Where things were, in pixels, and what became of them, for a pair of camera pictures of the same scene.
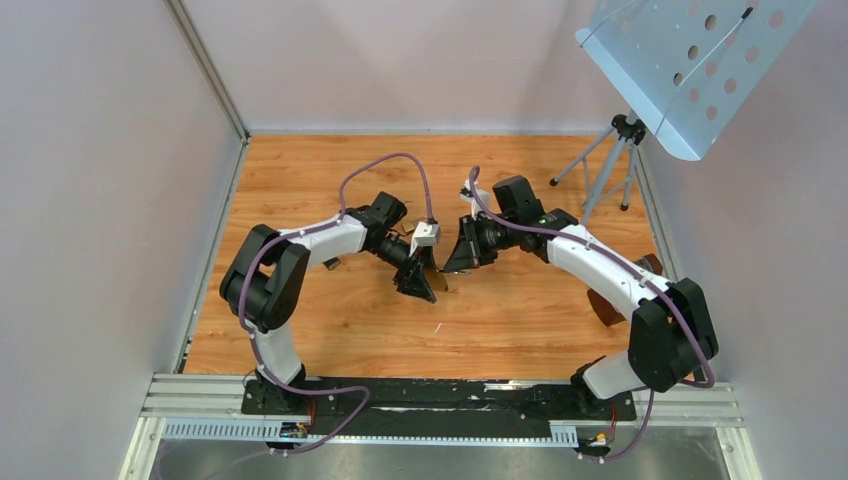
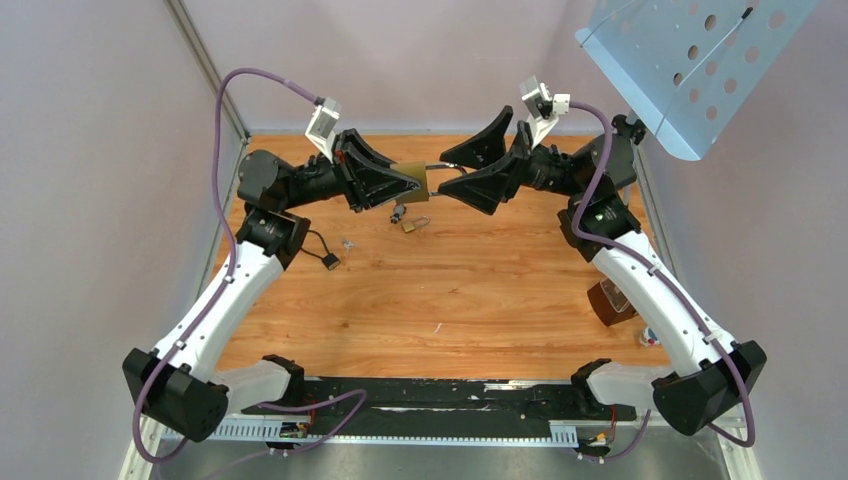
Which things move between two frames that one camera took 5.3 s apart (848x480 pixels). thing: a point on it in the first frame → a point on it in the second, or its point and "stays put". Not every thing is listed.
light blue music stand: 692,64 stays put
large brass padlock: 438,280 → 418,171
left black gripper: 416,283 → 365,174
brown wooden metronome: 604,307 stays put
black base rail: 438,405 stays put
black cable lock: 332,264 stays put
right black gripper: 469,252 → 497,181
